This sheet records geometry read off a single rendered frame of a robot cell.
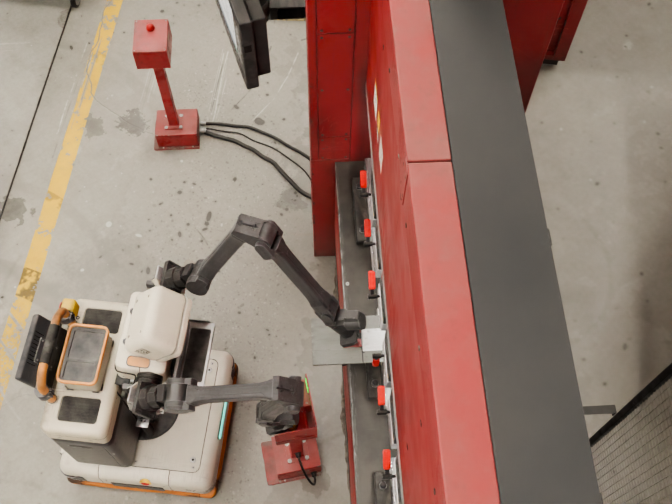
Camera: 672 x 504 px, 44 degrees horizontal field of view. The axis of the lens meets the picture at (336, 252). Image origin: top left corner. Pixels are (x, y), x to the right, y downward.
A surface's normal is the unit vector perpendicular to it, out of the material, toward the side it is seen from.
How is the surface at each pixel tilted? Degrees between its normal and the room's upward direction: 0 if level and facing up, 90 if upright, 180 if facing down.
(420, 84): 0
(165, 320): 42
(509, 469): 0
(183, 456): 0
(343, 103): 90
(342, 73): 90
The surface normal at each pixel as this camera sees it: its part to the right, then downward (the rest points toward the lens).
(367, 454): 0.01, -0.46
